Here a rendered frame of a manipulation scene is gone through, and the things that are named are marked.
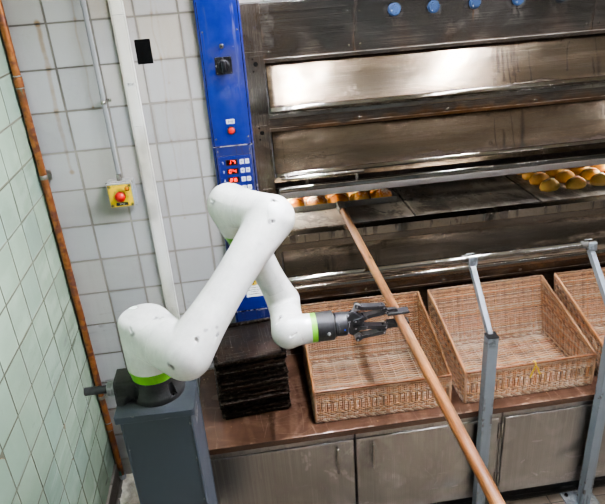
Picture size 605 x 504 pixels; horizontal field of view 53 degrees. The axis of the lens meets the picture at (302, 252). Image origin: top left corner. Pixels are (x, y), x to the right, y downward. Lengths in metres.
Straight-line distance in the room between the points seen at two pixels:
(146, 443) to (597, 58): 2.20
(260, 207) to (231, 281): 0.20
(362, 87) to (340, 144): 0.24
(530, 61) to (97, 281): 1.97
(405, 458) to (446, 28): 1.70
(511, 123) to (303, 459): 1.60
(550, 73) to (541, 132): 0.24
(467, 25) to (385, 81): 0.37
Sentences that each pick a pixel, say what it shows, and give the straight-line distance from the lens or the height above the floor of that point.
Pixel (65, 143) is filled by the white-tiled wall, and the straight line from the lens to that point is 2.49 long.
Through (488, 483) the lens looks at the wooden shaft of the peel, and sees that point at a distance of 1.41.
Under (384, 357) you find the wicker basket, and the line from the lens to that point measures 2.80.
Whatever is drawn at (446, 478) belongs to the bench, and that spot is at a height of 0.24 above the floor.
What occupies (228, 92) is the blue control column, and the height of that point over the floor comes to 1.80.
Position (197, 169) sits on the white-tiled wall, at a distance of 2.46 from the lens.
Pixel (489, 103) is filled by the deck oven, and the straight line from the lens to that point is 2.63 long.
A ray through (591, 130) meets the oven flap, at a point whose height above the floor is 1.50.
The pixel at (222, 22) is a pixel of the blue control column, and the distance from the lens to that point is 2.32.
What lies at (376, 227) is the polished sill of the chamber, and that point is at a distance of 2.63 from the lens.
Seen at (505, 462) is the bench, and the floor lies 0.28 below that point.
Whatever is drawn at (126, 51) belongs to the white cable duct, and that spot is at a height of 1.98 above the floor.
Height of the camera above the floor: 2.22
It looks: 25 degrees down
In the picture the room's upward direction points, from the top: 4 degrees counter-clockwise
